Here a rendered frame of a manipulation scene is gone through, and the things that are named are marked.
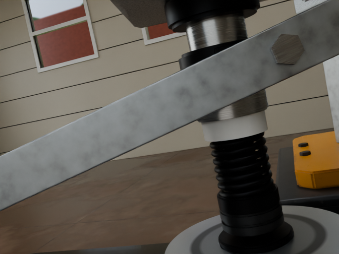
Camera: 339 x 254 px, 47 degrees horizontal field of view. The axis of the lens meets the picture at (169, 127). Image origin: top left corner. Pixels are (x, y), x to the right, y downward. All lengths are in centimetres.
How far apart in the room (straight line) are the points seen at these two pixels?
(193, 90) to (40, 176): 17
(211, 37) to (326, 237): 24
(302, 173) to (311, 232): 48
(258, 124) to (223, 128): 4
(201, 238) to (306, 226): 12
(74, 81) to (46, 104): 79
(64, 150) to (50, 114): 744
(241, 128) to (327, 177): 54
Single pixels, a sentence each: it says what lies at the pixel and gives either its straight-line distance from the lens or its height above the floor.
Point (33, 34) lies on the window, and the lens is 793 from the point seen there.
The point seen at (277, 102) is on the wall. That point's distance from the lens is 631.
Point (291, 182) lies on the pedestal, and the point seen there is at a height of 74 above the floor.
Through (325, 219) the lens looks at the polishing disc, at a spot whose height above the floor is 83.
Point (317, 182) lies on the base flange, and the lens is 92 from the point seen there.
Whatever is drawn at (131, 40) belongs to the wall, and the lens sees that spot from 691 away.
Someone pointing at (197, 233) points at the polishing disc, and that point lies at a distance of 51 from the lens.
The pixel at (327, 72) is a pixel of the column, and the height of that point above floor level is 98.
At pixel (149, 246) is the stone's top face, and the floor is 81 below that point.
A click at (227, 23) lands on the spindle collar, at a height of 107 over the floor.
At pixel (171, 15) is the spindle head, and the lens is 42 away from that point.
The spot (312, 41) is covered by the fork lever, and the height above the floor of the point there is 103.
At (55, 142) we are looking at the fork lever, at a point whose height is 99.
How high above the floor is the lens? 101
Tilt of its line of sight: 5 degrees down
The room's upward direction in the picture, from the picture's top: 12 degrees counter-clockwise
